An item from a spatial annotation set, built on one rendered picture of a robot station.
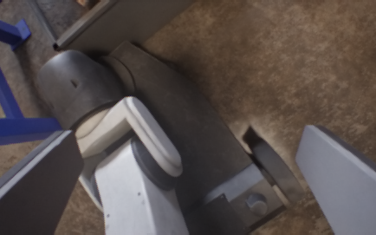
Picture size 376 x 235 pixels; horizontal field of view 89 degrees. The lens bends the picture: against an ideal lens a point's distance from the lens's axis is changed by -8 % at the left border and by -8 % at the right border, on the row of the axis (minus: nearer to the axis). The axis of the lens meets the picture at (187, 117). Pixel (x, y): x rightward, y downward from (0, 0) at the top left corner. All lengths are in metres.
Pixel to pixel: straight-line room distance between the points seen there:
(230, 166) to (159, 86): 0.29
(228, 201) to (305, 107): 0.41
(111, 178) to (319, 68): 0.70
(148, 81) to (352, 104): 0.66
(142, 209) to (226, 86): 0.50
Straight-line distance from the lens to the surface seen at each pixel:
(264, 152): 0.58
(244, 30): 0.78
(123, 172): 0.43
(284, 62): 0.78
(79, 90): 0.47
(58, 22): 0.68
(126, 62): 0.63
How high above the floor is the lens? 0.72
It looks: 81 degrees down
